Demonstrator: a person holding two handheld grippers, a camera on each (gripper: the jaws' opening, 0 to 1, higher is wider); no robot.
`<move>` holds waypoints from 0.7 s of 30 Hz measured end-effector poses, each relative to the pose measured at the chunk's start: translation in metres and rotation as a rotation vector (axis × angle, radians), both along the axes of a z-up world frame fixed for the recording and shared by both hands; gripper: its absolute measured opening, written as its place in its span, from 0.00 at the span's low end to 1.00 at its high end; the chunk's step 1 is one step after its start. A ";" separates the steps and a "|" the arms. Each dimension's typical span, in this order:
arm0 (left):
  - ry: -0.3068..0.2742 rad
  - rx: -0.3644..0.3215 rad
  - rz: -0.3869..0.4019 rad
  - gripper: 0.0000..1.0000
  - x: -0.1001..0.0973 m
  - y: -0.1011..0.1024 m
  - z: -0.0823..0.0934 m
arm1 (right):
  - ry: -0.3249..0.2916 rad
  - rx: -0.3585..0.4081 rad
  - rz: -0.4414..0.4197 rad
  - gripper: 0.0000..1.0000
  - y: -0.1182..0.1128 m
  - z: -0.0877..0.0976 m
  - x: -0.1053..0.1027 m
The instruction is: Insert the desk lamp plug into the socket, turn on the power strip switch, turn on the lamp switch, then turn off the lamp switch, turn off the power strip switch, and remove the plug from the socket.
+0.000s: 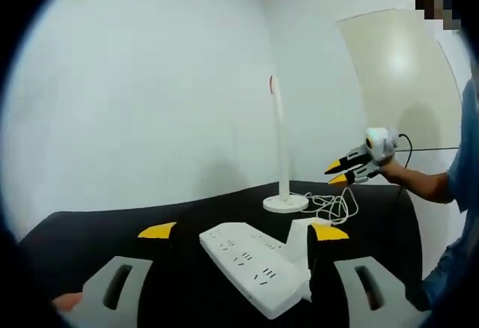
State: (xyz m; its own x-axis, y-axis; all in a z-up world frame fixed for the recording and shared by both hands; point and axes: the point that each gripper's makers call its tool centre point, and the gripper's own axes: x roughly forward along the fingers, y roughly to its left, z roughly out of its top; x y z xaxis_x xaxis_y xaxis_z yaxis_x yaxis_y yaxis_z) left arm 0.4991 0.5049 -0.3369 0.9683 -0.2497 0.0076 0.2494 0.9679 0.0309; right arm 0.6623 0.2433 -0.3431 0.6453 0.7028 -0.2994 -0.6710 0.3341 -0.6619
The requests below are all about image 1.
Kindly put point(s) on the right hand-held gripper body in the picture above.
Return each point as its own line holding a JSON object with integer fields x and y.
{"x": 381, "y": 142}

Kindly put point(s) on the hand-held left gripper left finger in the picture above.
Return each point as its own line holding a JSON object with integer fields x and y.
{"x": 112, "y": 287}

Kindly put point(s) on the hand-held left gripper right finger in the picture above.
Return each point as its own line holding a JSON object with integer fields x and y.
{"x": 381, "y": 287}

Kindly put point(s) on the white desk lamp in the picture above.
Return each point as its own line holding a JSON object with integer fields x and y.
{"x": 283, "y": 155}

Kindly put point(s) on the white desk lamp plug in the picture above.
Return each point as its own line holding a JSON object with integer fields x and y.
{"x": 297, "y": 242}

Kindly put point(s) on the white power strip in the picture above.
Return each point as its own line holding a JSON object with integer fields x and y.
{"x": 243, "y": 257}

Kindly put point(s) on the person's right hand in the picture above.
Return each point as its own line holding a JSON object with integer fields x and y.
{"x": 393, "y": 171}

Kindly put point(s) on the person's left hand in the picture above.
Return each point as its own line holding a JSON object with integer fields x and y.
{"x": 69, "y": 302}

